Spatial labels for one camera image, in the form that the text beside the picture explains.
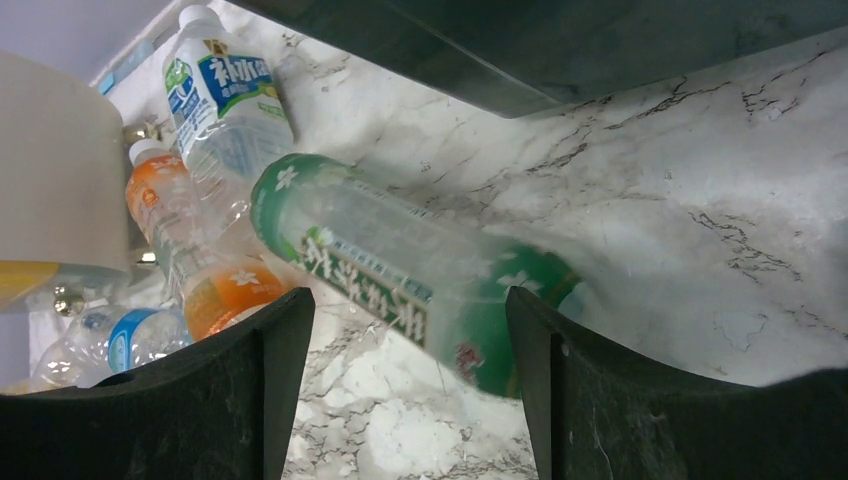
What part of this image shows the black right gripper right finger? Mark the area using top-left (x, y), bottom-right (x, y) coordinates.
top-left (506, 287), bottom-right (847, 479)

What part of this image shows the clear bottle blue label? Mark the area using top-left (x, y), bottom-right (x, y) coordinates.
top-left (30, 305), bottom-right (193, 392)

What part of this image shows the round pastel drawer cabinet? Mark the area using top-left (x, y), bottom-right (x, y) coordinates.
top-left (1, 51), bottom-right (131, 313)

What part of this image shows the dark green trash bin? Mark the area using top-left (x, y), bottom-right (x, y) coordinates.
top-left (245, 0), bottom-right (847, 118)

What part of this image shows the green tea bottle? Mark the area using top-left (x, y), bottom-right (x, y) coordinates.
top-left (251, 153), bottom-right (580, 398)

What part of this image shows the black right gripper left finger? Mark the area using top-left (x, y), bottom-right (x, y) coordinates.
top-left (1, 288), bottom-right (315, 479)

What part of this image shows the clear bottle green-white label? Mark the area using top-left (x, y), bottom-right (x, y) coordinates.
top-left (162, 4), bottom-right (295, 231)

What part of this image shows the orange juice bottle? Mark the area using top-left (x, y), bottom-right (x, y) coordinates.
top-left (125, 139), bottom-right (293, 340)

